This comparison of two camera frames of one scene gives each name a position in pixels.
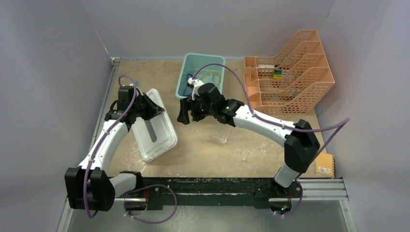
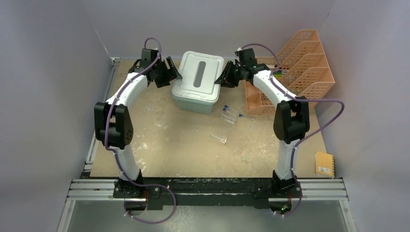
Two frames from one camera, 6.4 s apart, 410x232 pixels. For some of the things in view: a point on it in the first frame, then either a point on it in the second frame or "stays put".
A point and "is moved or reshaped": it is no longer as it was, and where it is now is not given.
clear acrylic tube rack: (220, 132) stays put
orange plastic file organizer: (294, 81) stays put
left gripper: (153, 110) → (171, 74)
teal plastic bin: (192, 63) is moved or reshaped
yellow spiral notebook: (325, 165) stays put
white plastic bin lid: (156, 135) → (199, 71)
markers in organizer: (278, 73) stays put
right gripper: (188, 104) → (225, 79)
